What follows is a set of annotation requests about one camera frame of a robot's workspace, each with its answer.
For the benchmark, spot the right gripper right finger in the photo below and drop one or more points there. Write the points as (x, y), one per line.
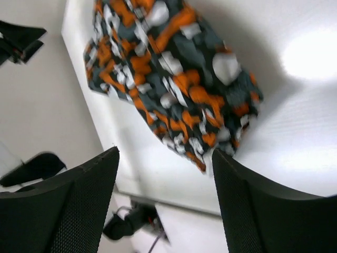
(261, 215)

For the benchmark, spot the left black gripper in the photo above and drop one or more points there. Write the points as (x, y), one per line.
(20, 43)

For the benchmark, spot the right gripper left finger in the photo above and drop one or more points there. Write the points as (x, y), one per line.
(64, 213)

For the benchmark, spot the orange camouflage shorts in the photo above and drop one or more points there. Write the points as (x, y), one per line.
(165, 59)

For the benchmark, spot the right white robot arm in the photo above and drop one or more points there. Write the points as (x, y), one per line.
(123, 224)

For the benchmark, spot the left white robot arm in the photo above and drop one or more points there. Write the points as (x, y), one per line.
(42, 166)

